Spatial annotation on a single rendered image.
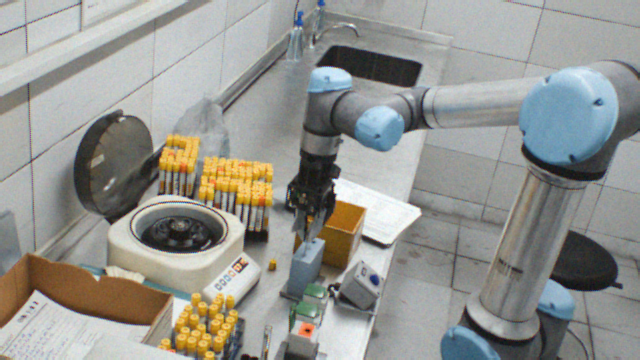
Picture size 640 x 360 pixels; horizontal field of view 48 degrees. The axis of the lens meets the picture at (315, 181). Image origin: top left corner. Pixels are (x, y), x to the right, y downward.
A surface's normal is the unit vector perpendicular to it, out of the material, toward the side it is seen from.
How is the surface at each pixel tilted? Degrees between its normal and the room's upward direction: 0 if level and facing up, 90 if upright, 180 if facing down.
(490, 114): 109
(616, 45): 90
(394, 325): 0
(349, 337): 0
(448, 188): 90
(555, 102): 83
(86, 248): 0
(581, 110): 83
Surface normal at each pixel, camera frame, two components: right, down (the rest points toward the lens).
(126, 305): -0.18, 0.48
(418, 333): 0.15, -0.88
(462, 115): -0.62, 0.56
